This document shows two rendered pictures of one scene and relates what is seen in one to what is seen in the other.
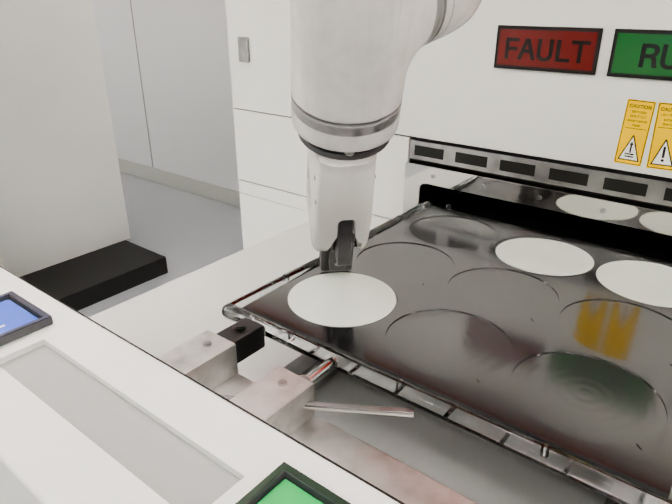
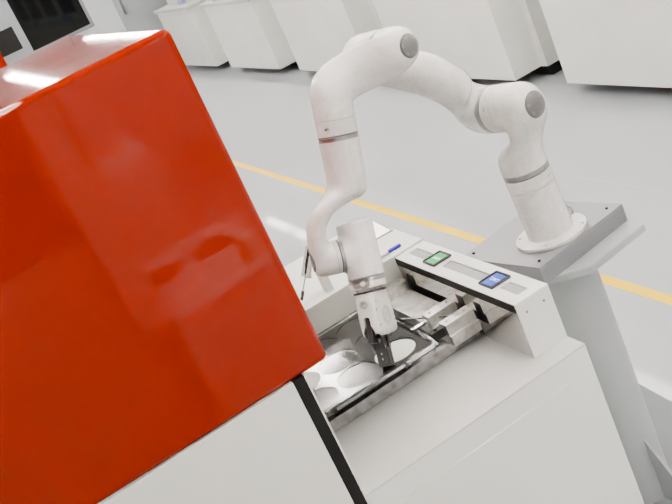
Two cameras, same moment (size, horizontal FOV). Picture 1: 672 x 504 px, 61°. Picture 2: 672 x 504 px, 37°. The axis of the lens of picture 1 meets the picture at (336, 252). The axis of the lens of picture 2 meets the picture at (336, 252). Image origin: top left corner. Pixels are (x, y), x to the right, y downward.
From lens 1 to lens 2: 258 cm
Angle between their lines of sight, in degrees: 124
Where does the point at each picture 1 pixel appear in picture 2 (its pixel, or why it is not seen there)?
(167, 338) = (473, 386)
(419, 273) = (357, 368)
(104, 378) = (464, 275)
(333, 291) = (396, 353)
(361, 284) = not seen: hidden behind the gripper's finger
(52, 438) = (473, 264)
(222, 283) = (440, 424)
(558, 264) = not seen: hidden behind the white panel
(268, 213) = not seen: outside the picture
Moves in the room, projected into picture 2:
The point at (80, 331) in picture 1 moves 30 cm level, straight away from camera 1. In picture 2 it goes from (471, 283) to (496, 342)
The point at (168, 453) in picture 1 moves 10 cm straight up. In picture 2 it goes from (453, 268) to (438, 233)
